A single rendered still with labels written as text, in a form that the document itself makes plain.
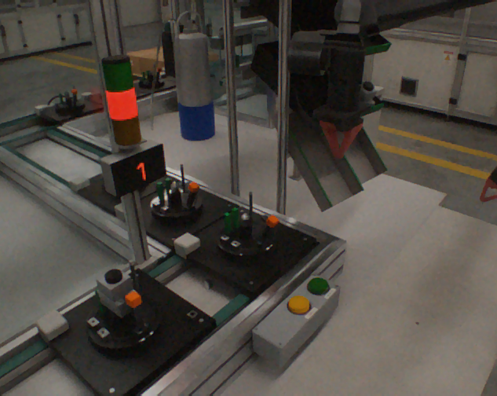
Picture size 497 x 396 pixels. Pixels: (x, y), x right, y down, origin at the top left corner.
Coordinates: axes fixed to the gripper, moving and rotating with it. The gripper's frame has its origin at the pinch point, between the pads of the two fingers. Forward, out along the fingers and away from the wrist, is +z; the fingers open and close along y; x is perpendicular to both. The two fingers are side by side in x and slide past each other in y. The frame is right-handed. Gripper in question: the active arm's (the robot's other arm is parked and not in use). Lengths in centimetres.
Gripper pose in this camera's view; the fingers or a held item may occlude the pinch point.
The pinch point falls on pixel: (338, 153)
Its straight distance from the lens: 80.4
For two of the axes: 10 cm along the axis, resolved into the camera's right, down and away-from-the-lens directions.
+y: -6.5, 3.9, -6.5
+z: 0.1, 8.6, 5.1
